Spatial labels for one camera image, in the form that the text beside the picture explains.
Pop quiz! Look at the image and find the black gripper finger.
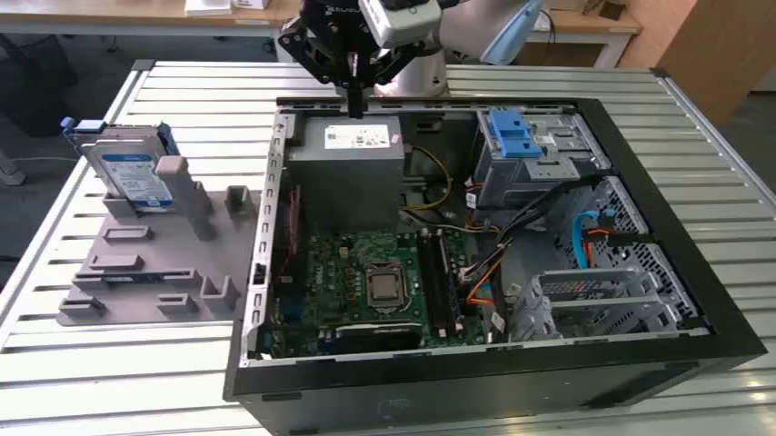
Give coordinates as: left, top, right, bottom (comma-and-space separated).
276, 17, 359, 119
356, 40, 428, 120

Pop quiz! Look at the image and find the hard disk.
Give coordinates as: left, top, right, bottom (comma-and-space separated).
58, 117, 180, 214

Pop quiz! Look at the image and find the silver metal disk bay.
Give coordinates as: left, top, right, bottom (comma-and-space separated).
511, 267, 692, 342

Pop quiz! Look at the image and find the wooden desk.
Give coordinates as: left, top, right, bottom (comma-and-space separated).
72, 0, 643, 69

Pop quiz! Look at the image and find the blue plastic drive latch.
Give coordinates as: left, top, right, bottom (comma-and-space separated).
486, 110, 539, 159

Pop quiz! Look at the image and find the grey power supply unit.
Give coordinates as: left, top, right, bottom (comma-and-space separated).
283, 115, 406, 233

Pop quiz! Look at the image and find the grey metal drive cage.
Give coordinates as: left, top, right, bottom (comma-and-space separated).
470, 108, 611, 211

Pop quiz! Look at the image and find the green motherboard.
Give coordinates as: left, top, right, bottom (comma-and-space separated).
265, 229, 486, 358

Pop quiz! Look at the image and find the CPU socket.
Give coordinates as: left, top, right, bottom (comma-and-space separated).
360, 260, 412, 315

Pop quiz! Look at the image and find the black RAM slot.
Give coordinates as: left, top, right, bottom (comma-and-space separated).
428, 229, 458, 337
422, 229, 452, 338
415, 229, 444, 338

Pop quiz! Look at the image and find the silver CPU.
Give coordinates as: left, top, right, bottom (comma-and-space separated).
368, 274, 403, 304

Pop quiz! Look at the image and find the grey parts rack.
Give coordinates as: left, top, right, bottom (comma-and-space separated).
57, 156, 268, 326

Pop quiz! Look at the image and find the wooden cabinet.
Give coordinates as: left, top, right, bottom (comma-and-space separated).
617, 0, 776, 126

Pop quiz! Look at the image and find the metal socket cover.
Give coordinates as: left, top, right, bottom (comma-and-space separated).
362, 262, 408, 313

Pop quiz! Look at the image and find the white furniture leg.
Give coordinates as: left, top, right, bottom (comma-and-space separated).
0, 148, 29, 187

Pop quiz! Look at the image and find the black graphics card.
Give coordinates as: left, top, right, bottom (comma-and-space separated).
331, 319, 424, 356

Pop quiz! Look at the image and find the black PC case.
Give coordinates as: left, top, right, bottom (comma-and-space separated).
221, 95, 769, 436

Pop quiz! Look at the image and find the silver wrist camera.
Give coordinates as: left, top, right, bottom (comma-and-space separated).
355, 0, 442, 50

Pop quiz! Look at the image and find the yellow black wire bundle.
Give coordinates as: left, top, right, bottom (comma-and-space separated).
403, 144, 455, 213

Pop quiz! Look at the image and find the blue data wire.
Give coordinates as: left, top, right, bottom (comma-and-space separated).
569, 209, 617, 270

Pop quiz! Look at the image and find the black orange power wire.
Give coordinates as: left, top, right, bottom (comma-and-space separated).
582, 228, 654, 247

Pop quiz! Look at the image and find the orange red wire bundle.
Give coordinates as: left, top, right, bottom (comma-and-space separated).
465, 275, 497, 306

